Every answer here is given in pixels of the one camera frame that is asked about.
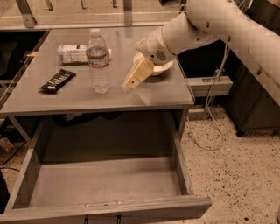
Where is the dark cabinet on right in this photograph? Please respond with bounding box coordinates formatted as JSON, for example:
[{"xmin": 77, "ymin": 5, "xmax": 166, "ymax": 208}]
[{"xmin": 227, "ymin": 0, "xmax": 280, "ymax": 138}]

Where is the white labelled bottle lying down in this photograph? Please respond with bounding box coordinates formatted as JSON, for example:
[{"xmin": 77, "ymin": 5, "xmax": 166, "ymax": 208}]
[{"xmin": 57, "ymin": 44, "xmax": 113, "ymax": 65}]

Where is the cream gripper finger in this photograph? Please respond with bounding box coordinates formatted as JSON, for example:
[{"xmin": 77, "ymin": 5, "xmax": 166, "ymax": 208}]
[
  {"xmin": 122, "ymin": 59, "xmax": 154, "ymax": 92},
  {"xmin": 133, "ymin": 52, "xmax": 146, "ymax": 61}
]

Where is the grey cabinet table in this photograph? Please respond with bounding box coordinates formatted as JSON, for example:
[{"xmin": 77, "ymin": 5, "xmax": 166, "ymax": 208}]
[{"xmin": 0, "ymin": 26, "xmax": 193, "ymax": 134}]

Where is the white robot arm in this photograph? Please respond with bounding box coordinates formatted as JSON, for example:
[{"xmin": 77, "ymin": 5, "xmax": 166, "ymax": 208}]
[{"xmin": 122, "ymin": 0, "xmax": 280, "ymax": 104}]

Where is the grey open top drawer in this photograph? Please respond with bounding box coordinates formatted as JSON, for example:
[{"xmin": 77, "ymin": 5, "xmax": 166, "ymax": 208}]
[{"xmin": 0, "ymin": 111, "xmax": 212, "ymax": 224}]

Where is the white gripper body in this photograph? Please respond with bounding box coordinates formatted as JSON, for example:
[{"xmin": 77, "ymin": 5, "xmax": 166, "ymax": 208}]
[{"xmin": 134, "ymin": 28, "xmax": 176, "ymax": 66}]

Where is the black snack bar wrapper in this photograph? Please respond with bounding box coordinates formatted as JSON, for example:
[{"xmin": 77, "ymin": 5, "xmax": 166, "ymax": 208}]
[{"xmin": 40, "ymin": 69, "xmax": 76, "ymax": 93}]

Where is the white power cable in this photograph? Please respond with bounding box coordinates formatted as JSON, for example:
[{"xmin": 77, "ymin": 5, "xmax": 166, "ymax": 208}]
[{"xmin": 186, "ymin": 43, "xmax": 230, "ymax": 151}]

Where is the white paper bowl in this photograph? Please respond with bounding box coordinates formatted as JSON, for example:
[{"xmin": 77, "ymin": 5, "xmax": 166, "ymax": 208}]
[{"xmin": 133, "ymin": 52, "xmax": 175, "ymax": 77}]

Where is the clear plastic water bottle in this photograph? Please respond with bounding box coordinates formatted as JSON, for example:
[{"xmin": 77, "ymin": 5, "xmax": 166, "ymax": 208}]
[{"xmin": 86, "ymin": 28, "xmax": 110, "ymax": 95}]

